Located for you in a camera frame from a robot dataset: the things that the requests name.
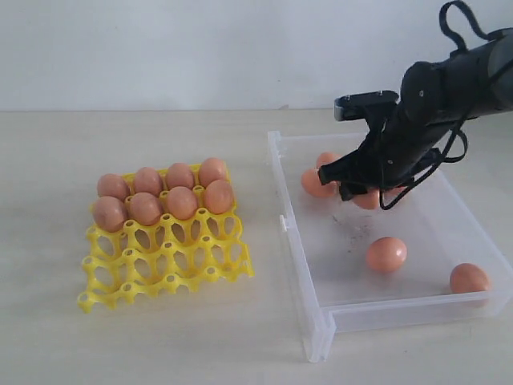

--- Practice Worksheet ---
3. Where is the clear plastic bin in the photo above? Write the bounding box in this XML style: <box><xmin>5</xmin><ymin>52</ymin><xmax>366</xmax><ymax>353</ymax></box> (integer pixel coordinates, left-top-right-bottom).
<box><xmin>268</xmin><ymin>132</ymin><xmax>512</xmax><ymax>363</ymax></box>

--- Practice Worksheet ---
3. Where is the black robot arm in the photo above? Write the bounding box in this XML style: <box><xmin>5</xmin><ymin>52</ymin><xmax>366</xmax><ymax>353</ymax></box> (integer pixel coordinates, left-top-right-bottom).
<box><xmin>317</xmin><ymin>29</ymin><xmax>512</xmax><ymax>201</ymax></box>

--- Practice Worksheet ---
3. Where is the brown egg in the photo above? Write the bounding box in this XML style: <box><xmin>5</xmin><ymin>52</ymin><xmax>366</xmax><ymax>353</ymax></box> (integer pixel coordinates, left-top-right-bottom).
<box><xmin>382</xmin><ymin>186</ymin><xmax>406</xmax><ymax>201</ymax></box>
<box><xmin>92</xmin><ymin>196</ymin><xmax>128</xmax><ymax>233</ymax></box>
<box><xmin>133</xmin><ymin>167</ymin><xmax>164</xmax><ymax>197</ymax></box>
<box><xmin>165</xmin><ymin>186</ymin><xmax>199</xmax><ymax>221</ymax></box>
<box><xmin>449</xmin><ymin>263</ymin><xmax>492</xmax><ymax>294</ymax></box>
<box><xmin>97</xmin><ymin>173</ymin><xmax>131</xmax><ymax>201</ymax></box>
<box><xmin>352</xmin><ymin>189</ymin><xmax>380</xmax><ymax>210</ymax></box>
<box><xmin>301</xmin><ymin>168</ymin><xmax>337</xmax><ymax>198</ymax></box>
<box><xmin>316</xmin><ymin>152</ymin><xmax>341</xmax><ymax>168</ymax></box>
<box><xmin>129</xmin><ymin>192</ymin><xmax>164</xmax><ymax>226</ymax></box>
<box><xmin>198</xmin><ymin>157</ymin><xmax>227</xmax><ymax>187</ymax></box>
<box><xmin>204</xmin><ymin>180</ymin><xmax>234</xmax><ymax>214</ymax></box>
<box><xmin>366</xmin><ymin>237</ymin><xmax>407</xmax><ymax>274</ymax></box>
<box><xmin>165</xmin><ymin>163</ymin><xmax>195</xmax><ymax>190</ymax></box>

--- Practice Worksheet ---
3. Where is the yellow plastic egg tray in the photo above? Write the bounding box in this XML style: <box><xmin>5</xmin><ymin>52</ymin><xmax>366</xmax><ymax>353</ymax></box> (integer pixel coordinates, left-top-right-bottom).
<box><xmin>75</xmin><ymin>160</ymin><xmax>256</xmax><ymax>314</ymax></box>

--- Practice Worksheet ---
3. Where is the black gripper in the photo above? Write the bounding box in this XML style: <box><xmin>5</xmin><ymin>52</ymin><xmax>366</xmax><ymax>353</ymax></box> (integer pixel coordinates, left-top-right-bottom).
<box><xmin>318</xmin><ymin>120</ymin><xmax>441</xmax><ymax>201</ymax></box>

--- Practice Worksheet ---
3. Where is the black cable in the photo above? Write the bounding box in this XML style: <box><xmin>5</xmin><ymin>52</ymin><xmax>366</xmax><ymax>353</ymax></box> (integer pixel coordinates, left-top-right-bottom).
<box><xmin>376</xmin><ymin>0</ymin><xmax>506</xmax><ymax>212</ymax></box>

